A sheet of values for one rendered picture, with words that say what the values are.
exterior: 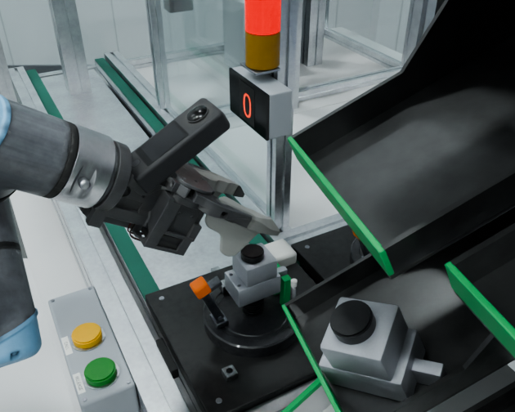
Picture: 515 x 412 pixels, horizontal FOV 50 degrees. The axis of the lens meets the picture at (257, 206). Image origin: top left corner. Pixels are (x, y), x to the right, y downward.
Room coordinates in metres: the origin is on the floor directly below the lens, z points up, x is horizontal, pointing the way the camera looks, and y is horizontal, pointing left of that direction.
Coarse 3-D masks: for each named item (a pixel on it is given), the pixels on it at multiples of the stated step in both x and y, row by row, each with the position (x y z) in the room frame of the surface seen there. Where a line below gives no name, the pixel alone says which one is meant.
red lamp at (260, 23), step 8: (248, 0) 0.76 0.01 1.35; (256, 0) 0.75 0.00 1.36; (264, 0) 0.75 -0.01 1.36; (272, 0) 0.75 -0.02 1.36; (280, 0) 0.76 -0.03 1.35; (248, 8) 0.76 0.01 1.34; (256, 8) 0.75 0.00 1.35; (264, 8) 0.75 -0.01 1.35; (272, 8) 0.75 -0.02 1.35; (280, 8) 0.77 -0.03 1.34; (248, 16) 0.76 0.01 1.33; (256, 16) 0.75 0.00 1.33; (264, 16) 0.75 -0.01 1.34; (272, 16) 0.75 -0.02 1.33; (248, 24) 0.76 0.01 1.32; (256, 24) 0.75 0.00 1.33; (264, 24) 0.75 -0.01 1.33; (272, 24) 0.75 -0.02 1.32; (248, 32) 0.76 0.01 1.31; (256, 32) 0.75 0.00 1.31; (264, 32) 0.75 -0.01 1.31; (272, 32) 0.75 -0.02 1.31
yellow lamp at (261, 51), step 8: (248, 40) 0.76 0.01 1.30; (256, 40) 0.75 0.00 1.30; (264, 40) 0.75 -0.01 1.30; (272, 40) 0.75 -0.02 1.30; (248, 48) 0.76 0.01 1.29; (256, 48) 0.75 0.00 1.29; (264, 48) 0.75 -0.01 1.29; (272, 48) 0.75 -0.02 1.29; (248, 56) 0.76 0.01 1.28; (256, 56) 0.75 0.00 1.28; (264, 56) 0.75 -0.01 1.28; (272, 56) 0.75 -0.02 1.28; (248, 64) 0.76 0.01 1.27; (256, 64) 0.75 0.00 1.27; (264, 64) 0.75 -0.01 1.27; (272, 64) 0.75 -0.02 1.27
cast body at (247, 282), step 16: (240, 256) 0.55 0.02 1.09; (256, 256) 0.54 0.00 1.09; (272, 256) 0.55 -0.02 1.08; (240, 272) 0.53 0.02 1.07; (256, 272) 0.53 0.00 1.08; (272, 272) 0.54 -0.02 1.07; (240, 288) 0.52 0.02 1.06; (256, 288) 0.53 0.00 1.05; (272, 288) 0.54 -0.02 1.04; (240, 304) 0.51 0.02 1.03
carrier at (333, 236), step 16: (304, 240) 0.73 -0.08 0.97; (320, 240) 0.73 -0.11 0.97; (336, 240) 0.73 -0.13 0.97; (352, 240) 0.73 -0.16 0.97; (304, 256) 0.69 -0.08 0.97; (320, 256) 0.69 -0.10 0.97; (336, 256) 0.69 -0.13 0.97; (352, 256) 0.66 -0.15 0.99; (320, 272) 0.65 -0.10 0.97; (336, 272) 0.65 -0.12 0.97
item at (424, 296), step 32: (448, 256) 0.35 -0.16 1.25; (320, 288) 0.34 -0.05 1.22; (352, 288) 0.35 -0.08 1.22; (384, 288) 0.34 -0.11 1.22; (416, 288) 0.33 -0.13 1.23; (448, 288) 0.32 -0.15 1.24; (320, 320) 0.33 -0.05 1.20; (416, 320) 0.30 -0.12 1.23; (448, 320) 0.29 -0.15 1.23; (320, 352) 0.30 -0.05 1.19; (448, 352) 0.27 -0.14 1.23; (480, 352) 0.24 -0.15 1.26; (416, 384) 0.25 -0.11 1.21; (448, 384) 0.23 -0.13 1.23
